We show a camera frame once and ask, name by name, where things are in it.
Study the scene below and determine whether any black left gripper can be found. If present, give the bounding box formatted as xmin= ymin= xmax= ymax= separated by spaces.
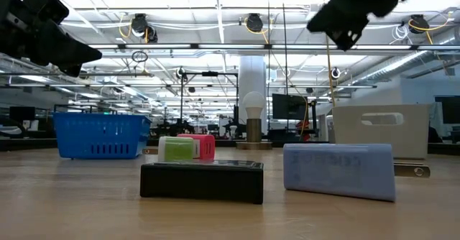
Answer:
xmin=0 ymin=0 xmax=103 ymax=78

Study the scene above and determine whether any lavender blue wall charger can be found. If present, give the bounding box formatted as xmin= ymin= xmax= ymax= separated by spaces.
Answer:
xmin=282 ymin=142 xmax=431 ymax=203

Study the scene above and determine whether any pink wall charger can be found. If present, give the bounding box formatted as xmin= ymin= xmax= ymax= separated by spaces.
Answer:
xmin=177 ymin=133 xmax=216 ymax=161

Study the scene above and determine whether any black computer monitor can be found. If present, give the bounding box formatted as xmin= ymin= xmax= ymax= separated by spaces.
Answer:
xmin=434 ymin=96 xmax=460 ymax=125
xmin=9 ymin=106 xmax=37 ymax=123
xmin=271 ymin=93 xmax=308 ymax=121

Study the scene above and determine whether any blue slotted plastic basket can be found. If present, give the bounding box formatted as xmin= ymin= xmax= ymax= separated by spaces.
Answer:
xmin=52 ymin=111 xmax=152 ymax=160

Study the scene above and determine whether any white plastic bin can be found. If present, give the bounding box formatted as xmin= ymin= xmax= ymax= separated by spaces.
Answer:
xmin=332 ymin=103 xmax=431 ymax=160

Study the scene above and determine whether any light bulb on wooden base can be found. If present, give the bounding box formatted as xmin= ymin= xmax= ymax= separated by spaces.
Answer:
xmin=236 ymin=91 xmax=273 ymax=152

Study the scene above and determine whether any black digital clock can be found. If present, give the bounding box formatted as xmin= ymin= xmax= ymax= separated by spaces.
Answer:
xmin=139 ymin=160 xmax=265 ymax=206

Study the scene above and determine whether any yellow hanging cable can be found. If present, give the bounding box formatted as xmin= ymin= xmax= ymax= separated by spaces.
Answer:
xmin=321 ymin=0 xmax=338 ymax=108

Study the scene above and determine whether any black hanging cable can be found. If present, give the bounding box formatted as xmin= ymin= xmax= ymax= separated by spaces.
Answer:
xmin=280 ymin=0 xmax=289 ymax=97

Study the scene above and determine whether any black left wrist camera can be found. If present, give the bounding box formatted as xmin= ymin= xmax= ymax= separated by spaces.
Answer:
xmin=23 ymin=0 xmax=70 ymax=26

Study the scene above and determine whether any black ceiling cable reel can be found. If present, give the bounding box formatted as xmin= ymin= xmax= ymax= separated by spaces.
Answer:
xmin=130 ymin=12 xmax=159 ymax=44
xmin=245 ymin=12 xmax=265 ymax=34
xmin=408 ymin=14 xmax=431 ymax=35

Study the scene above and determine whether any green white wall charger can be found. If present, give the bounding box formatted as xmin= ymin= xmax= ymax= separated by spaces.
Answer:
xmin=142 ymin=136 xmax=198 ymax=163

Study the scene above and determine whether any black metal stand frame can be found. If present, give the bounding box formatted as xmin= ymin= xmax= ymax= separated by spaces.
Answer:
xmin=178 ymin=70 xmax=240 ymax=126

